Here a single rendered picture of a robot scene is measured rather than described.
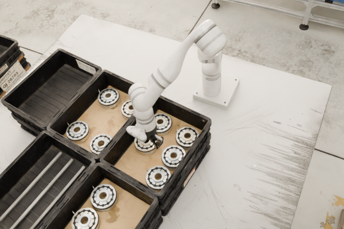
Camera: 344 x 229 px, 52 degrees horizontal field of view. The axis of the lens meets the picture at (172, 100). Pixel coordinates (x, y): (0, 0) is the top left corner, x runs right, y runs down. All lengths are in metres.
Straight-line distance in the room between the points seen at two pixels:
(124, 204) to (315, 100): 1.07
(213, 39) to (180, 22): 2.21
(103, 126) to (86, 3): 2.29
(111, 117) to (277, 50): 1.83
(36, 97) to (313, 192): 1.72
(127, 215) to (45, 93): 0.78
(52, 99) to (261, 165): 1.05
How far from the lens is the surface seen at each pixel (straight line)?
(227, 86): 1.85
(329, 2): 3.18
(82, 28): 2.37
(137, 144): 1.54
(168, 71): 1.18
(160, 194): 1.35
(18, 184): 1.65
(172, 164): 1.47
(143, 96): 1.20
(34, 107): 1.85
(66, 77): 1.91
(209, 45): 1.15
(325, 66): 3.08
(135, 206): 1.45
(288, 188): 1.64
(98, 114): 1.71
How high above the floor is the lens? 2.17
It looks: 52 degrees down
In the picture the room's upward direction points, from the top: 7 degrees counter-clockwise
